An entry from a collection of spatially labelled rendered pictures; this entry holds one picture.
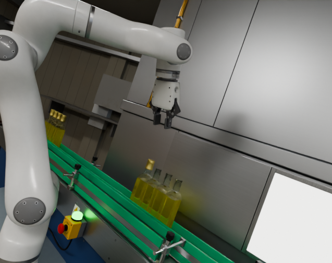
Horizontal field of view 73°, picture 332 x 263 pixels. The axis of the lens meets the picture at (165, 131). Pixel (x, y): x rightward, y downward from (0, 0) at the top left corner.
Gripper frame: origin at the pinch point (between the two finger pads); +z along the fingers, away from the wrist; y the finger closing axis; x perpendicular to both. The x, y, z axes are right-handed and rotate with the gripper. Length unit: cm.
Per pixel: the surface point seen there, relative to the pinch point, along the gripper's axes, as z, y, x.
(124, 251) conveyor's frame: 46.6, -3.2, 16.7
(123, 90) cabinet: 28, 231, -160
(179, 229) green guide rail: 43.5, -11.5, -4.5
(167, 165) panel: 27.7, 10.9, -19.3
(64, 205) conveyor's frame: 51, 41, 19
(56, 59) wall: -2, 394, -127
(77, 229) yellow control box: 50, 21, 22
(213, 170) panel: 21.1, -13.1, -22.0
